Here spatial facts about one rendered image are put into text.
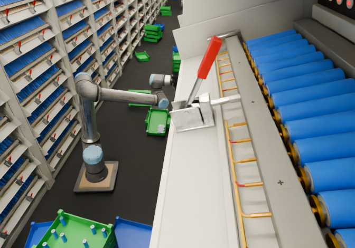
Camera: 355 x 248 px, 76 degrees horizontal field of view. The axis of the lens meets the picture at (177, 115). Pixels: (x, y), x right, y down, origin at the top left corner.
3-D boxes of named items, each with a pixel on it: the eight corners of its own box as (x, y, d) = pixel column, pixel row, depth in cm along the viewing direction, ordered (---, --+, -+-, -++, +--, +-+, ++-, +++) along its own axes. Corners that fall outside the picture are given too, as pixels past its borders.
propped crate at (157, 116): (165, 135, 248) (165, 133, 241) (147, 134, 249) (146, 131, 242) (168, 112, 262) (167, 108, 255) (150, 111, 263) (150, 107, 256)
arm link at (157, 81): (150, 82, 189) (150, 71, 183) (165, 83, 189) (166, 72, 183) (148, 87, 182) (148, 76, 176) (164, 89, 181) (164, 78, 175)
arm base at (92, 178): (81, 181, 187) (79, 173, 181) (90, 163, 203) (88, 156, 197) (104, 184, 187) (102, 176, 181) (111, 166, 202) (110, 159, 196)
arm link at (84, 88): (77, 87, 141) (171, 99, 175) (76, 78, 150) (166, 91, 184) (75, 103, 147) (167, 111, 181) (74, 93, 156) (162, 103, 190)
